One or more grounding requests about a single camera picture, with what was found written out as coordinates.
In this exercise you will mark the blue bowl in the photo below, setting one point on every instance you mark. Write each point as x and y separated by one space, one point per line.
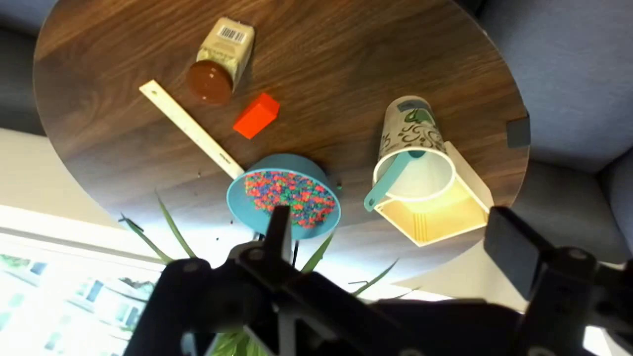
264 217

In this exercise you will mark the dark grey armchair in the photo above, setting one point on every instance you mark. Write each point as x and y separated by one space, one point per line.
17 71

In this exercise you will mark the white printed paper cup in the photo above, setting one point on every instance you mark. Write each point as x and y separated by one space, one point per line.
409 130

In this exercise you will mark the green spiky plant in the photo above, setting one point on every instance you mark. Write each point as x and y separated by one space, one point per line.
173 229

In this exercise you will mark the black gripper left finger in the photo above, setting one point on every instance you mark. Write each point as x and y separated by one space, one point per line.
278 229

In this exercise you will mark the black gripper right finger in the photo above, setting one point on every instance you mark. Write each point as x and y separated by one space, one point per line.
515 247

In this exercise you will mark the square pale wooden box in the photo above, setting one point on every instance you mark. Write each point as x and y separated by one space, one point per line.
442 217

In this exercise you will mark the pale wooden ruler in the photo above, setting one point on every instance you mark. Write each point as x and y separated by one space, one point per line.
189 124

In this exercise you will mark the spice jar with brown lid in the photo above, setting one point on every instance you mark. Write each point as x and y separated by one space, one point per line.
225 51

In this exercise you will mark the orange block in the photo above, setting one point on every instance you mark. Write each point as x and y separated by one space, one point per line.
258 116

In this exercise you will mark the black tape patch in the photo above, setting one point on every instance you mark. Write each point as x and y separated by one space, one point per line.
519 132

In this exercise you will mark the grey sofa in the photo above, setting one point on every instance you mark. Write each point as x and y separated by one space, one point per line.
575 71

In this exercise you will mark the colourful cereal heap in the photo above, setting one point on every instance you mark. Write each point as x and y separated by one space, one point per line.
290 194

